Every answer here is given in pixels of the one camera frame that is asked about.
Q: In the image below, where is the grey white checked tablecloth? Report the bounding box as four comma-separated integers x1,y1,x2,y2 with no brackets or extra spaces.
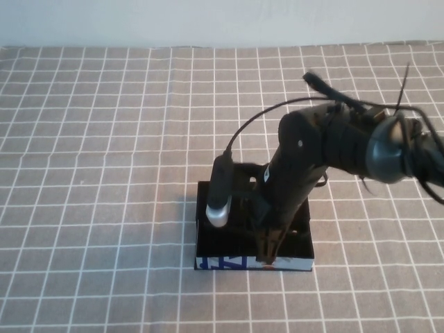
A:
0,40,444,333

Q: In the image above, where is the black glasses case printed side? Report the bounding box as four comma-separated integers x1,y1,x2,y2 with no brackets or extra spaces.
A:
192,180,316,273

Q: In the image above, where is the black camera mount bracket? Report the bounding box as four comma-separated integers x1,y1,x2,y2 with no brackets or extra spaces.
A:
230,162,272,223

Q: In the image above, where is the black camera cable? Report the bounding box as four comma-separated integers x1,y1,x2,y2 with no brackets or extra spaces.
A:
224,96,339,157

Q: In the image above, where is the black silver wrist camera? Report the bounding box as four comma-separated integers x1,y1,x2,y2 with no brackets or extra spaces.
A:
205,151,234,229

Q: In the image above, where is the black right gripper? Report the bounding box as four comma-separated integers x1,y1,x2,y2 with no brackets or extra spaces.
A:
255,162,330,264

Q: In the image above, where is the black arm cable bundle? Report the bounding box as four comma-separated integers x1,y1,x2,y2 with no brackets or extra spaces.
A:
302,61,444,205

